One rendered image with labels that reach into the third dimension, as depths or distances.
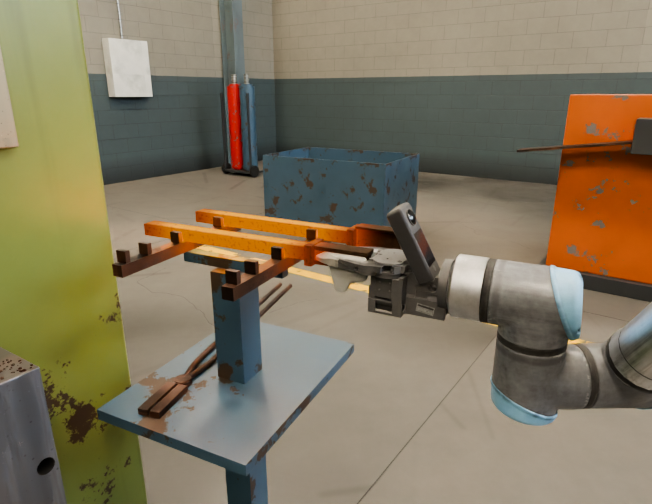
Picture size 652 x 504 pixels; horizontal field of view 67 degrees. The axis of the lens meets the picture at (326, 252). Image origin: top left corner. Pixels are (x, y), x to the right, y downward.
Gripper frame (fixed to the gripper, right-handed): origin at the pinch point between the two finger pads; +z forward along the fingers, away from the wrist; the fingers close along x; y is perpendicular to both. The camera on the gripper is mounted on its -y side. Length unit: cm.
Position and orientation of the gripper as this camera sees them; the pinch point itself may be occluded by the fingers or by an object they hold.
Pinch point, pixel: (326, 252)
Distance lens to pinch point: 78.7
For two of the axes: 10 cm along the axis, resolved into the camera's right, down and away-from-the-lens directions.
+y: 0.0, 9.5, 3.1
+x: 4.3, -2.8, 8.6
